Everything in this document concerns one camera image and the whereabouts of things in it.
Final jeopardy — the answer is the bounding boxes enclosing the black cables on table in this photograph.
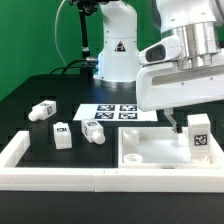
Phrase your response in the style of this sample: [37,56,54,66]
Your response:
[49,59,98,76]

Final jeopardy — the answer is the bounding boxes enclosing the grey cable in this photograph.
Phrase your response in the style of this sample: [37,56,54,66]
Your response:
[54,0,70,68]

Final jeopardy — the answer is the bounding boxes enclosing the white square table top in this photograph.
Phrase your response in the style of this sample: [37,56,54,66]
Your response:
[118,127,224,169]

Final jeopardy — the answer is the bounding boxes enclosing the white sheet with markers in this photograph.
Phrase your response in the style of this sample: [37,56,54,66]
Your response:
[74,104,158,122]

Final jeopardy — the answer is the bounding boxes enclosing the white U-shaped fence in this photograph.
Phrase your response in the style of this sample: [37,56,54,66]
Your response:
[0,131,224,193]

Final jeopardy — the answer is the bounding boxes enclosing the black camera stand pole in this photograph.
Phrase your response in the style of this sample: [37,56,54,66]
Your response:
[67,0,98,68]

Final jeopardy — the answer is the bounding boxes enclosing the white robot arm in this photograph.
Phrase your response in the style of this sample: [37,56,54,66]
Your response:
[93,0,224,118]

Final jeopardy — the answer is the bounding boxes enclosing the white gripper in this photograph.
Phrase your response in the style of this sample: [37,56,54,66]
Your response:
[136,59,224,133]

